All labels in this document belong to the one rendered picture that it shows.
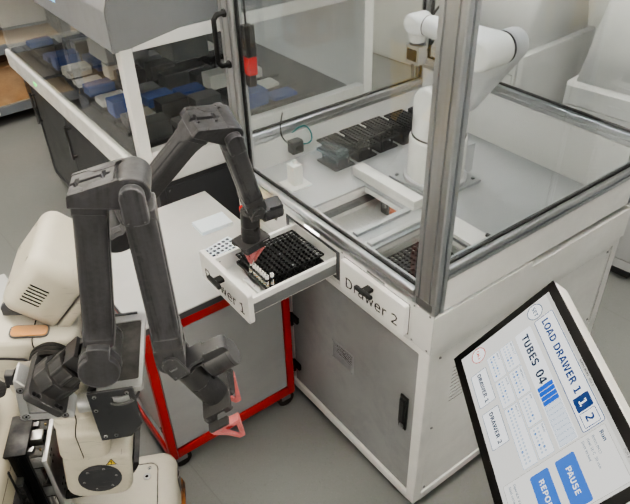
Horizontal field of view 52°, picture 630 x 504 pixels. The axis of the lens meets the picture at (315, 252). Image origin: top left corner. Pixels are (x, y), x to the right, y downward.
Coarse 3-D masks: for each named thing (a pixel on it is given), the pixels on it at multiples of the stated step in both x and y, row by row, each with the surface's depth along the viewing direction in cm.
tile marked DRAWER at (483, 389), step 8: (472, 376) 149; (480, 376) 147; (488, 376) 145; (472, 384) 148; (480, 384) 146; (488, 384) 144; (480, 392) 145; (488, 392) 143; (480, 400) 143; (488, 400) 141; (480, 408) 142
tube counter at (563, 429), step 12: (540, 372) 133; (540, 384) 132; (552, 384) 129; (540, 396) 130; (552, 396) 128; (552, 408) 126; (564, 408) 124; (552, 420) 125; (564, 420) 123; (564, 432) 121; (576, 432) 119; (564, 444) 120
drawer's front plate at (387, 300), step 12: (348, 264) 195; (348, 276) 197; (360, 276) 192; (384, 288) 185; (360, 300) 197; (384, 300) 186; (396, 300) 181; (384, 312) 188; (396, 312) 183; (408, 312) 181; (396, 324) 185
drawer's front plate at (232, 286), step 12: (204, 252) 202; (204, 264) 204; (216, 264) 197; (204, 276) 208; (228, 276) 192; (216, 288) 203; (228, 288) 194; (240, 288) 187; (228, 300) 198; (240, 300) 190; (252, 300) 186; (240, 312) 193; (252, 312) 188
